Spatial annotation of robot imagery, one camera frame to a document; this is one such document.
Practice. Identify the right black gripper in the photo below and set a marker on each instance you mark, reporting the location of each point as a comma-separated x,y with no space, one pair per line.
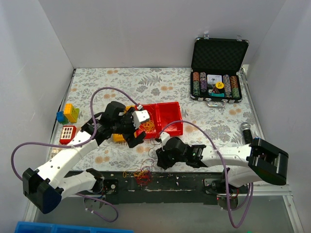
164,157

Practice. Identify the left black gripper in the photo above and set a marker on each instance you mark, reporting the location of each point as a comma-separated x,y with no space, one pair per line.
129,126

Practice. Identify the yellow plastic bin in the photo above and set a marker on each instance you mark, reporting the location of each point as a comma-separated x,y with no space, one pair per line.
118,138

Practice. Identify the colourful wire ball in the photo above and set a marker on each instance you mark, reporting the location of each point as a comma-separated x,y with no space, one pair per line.
143,174

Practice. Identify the red double plastic bin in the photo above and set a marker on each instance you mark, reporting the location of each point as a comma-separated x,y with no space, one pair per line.
161,114

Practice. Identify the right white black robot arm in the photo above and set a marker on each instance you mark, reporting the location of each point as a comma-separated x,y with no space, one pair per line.
258,161

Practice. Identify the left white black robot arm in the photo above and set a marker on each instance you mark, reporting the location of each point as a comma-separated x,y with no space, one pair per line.
46,186

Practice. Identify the red white toy block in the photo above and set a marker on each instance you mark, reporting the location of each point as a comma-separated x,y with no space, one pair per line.
67,134

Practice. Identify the yellow green toy block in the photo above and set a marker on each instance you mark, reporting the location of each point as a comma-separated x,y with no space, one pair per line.
71,113

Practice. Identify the black microphone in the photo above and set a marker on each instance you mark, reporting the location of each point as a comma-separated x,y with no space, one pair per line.
245,128

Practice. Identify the blue green toy block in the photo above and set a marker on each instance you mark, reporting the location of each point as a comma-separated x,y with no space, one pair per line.
61,118

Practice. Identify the yellow round dealer button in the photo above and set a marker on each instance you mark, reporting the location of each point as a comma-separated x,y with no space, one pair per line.
219,85

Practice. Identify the white card deck box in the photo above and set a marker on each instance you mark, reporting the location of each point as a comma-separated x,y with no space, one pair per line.
213,79

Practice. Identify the black poker chip case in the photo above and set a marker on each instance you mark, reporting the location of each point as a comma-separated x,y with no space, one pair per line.
217,57

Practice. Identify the blue plastic tray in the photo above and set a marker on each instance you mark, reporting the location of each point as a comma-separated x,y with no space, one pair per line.
34,227

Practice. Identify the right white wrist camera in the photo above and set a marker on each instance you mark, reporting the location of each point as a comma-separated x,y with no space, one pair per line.
164,137

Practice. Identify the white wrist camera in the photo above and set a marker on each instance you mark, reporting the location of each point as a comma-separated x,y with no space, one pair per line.
164,137
140,117

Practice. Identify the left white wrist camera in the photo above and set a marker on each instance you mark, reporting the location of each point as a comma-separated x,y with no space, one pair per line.
140,117

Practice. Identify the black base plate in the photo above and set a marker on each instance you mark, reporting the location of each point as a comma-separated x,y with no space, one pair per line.
164,187

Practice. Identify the aluminium frame rail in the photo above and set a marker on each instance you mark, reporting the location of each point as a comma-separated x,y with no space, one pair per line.
31,212

